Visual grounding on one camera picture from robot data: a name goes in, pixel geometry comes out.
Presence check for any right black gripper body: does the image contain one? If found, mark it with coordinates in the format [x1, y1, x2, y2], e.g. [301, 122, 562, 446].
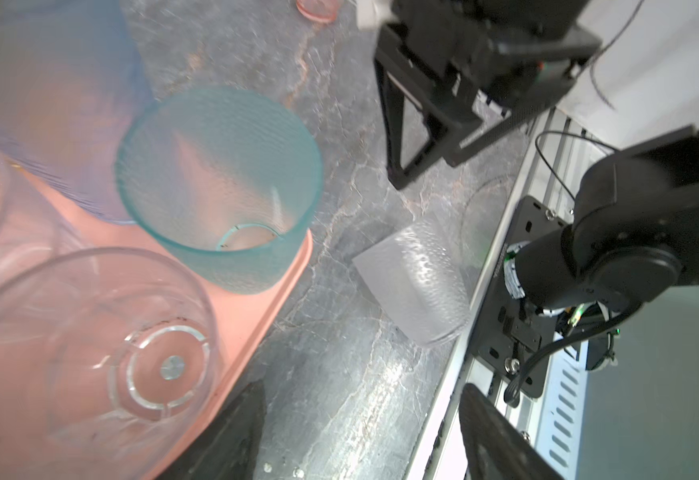
[391, 1, 601, 108]

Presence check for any clear faceted short glass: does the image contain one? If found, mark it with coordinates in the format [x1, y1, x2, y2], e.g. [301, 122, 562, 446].
[0, 152, 88, 286]

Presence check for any clear tall glass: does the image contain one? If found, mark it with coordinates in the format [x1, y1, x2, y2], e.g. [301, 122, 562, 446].
[0, 247, 222, 480]

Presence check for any pink plastic tray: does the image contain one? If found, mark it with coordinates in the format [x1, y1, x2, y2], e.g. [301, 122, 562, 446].
[0, 161, 315, 480]

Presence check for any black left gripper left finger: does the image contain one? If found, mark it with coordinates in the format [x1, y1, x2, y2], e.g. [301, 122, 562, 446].
[159, 381, 266, 480]

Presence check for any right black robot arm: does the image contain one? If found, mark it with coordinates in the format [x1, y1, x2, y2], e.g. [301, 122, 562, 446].
[373, 1, 699, 311]

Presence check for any pink faceted glass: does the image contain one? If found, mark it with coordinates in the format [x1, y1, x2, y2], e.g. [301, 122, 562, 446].
[296, 0, 344, 24]

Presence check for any teal frosted glass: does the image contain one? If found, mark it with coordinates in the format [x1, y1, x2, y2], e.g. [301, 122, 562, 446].
[114, 87, 324, 295]

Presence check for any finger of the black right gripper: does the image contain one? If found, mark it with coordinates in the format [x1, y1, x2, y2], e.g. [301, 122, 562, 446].
[373, 24, 483, 190]

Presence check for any frosted dotted glass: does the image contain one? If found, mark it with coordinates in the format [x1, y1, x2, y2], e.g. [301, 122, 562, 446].
[353, 216, 471, 348]

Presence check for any blue frosted glass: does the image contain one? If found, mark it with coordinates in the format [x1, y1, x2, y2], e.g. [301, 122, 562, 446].
[0, 1, 154, 224]

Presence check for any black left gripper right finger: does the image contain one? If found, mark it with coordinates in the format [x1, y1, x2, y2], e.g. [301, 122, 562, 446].
[459, 384, 563, 480]

